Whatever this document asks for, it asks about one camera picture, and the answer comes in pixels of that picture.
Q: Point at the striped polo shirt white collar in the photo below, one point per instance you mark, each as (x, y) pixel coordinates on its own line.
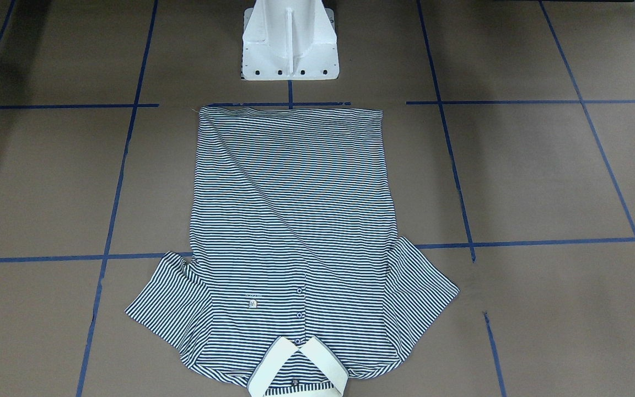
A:
(298, 280)

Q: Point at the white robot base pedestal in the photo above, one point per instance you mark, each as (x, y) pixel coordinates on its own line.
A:
(289, 41)

